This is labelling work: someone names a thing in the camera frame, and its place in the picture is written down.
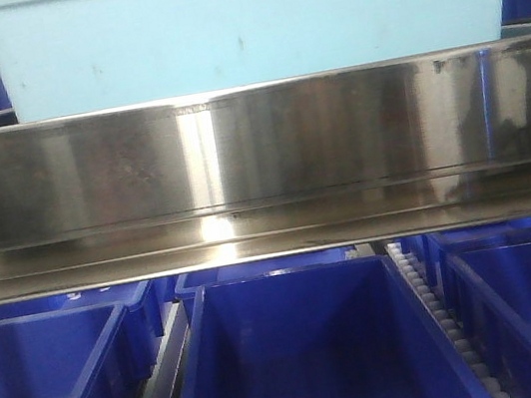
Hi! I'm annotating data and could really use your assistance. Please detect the blue bin lower centre rear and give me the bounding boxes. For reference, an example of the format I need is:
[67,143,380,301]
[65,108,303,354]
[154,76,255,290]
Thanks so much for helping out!
[173,246,359,318]

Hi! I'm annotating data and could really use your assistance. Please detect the stainless steel shelf front rail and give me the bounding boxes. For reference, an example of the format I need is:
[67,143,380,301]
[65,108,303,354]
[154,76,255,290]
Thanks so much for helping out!
[0,36,531,303]

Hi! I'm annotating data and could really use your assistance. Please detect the blue bin lower right rear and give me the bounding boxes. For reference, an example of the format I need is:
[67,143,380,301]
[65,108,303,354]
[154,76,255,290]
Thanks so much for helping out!
[397,216,531,285]

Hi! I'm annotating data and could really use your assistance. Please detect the light blue plastic bin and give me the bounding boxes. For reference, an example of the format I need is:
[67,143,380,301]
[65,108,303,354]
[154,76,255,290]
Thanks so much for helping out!
[0,0,502,122]

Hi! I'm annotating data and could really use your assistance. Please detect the blue bin lower left rear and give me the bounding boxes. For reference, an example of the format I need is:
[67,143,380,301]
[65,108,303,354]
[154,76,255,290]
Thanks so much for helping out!
[0,277,172,337]

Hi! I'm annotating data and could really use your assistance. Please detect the blue bin lower centre front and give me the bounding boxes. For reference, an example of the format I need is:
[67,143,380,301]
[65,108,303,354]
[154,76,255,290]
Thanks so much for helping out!
[181,255,492,398]

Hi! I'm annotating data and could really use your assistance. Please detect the white roller track right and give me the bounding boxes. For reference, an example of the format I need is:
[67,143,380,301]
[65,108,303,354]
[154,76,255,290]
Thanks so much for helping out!
[384,242,511,398]

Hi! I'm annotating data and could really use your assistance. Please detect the steel lane divider left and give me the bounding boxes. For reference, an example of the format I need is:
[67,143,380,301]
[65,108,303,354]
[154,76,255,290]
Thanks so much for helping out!
[143,302,190,398]

